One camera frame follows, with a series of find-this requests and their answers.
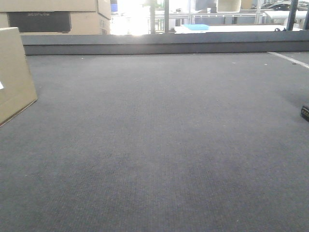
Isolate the small brown cardboard package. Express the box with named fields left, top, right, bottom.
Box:
left=0, top=27, right=38, bottom=125

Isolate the white background table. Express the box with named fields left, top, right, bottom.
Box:
left=174, top=24, right=303, bottom=34

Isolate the blue flat tray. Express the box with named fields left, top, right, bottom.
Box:
left=182, top=24, right=210, bottom=31

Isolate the beige plastic bin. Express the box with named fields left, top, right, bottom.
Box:
left=216, top=0, right=241, bottom=13

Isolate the dark grey table edge rail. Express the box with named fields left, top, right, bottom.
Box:
left=21, top=30, right=309, bottom=56

